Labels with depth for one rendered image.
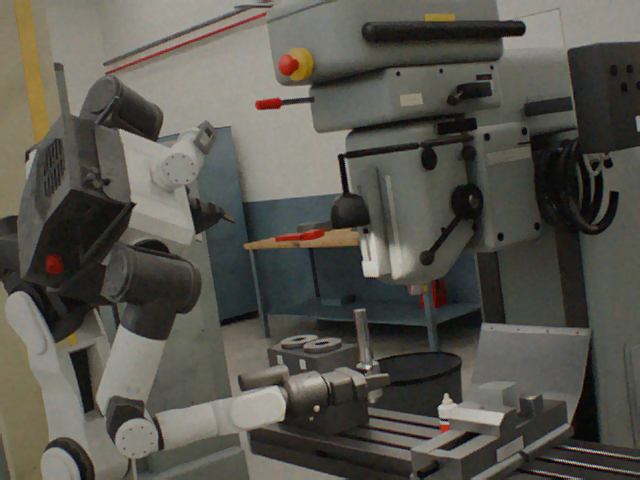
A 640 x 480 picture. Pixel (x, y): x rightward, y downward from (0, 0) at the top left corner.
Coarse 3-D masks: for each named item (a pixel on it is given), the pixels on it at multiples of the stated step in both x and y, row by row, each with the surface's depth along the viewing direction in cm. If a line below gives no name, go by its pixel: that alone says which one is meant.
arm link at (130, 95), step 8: (128, 88) 178; (128, 96) 177; (136, 96) 179; (128, 104) 177; (136, 104) 179; (144, 104) 181; (152, 104) 185; (120, 112) 176; (128, 112) 177; (136, 112) 179; (144, 112) 181; (152, 112) 183; (128, 120) 178; (136, 120) 180; (144, 120) 181; (152, 120) 183; (136, 128) 181; (144, 128) 182; (152, 128) 183
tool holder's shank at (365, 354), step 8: (360, 312) 177; (360, 320) 178; (360, 328) 178; (368, 328) 179; (360, 336) 178; (368, 336) 178; (360, 344) 178; (368, 344) 178; (360, 352) 179; (368, 352) 178; (360, 360) 179; (368, 360) 178
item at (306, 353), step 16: (304, 336) 218; (272, 352) 215; (288, 352) 209; (304, 352) 206; (320, 352) 203; (336, 352) 202; (352, 352) 204; (288, 368) 210; (304, 368) 204; (320, 368) 199; (352, 368) 204; (320, 416) 202; (336, 416) 202; (352, 416) 204; (368, 416) 207; (320, 432) 203; (336, 432) 202
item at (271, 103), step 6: (258, 102) 170; (264, 102) 170; (270, 102) 171; (276, 102) 172; (282, 102) 174; (288, 102) 175; (294, 102) 176; (300, 102) 177; (306, 102) 178; (312, 102) 179; (258, 108) 171; (264, 108) 171; (270, 108) 172; (276, 108) 173
